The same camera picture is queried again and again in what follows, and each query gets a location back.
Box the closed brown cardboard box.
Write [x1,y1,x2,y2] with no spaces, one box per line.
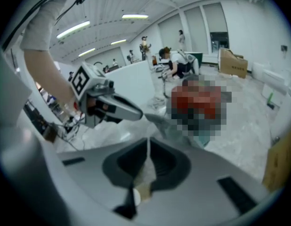
[262,135,291,193]

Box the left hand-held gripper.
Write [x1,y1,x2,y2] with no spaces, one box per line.
[71,61,144,129]

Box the white charging cable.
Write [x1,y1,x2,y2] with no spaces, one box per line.
[57,116,90,151]

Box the person's left forearm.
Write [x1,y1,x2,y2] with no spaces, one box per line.
[23,48,77,108]

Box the red vacuum cleaner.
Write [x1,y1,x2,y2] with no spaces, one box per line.
[170,75,228,137]

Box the coiled white power cable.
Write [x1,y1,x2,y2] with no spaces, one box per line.
[147,96,165,110]

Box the green handled brush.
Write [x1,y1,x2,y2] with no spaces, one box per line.
[266,91,277,111]

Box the person's light grey shirt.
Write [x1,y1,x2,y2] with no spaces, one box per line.
[19,0,69,52]

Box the black vacuum hose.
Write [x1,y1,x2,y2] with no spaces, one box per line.
[159,73,175,99]

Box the white bathtub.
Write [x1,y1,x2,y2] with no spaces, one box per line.
[104,60,156,108]

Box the open brown cardboard box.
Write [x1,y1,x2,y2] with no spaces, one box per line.
[217,48,249,79]

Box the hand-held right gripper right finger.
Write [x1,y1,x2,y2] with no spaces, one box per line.
[136,137,271,226]

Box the small brown box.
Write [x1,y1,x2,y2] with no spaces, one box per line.
[42,123,58,144]

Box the window with roller blind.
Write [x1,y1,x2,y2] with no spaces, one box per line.
[158,15,182,54]
[202,2,230,54]
[184,7,208,56]

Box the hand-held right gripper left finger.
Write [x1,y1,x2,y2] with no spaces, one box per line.
[56,137,149,226]

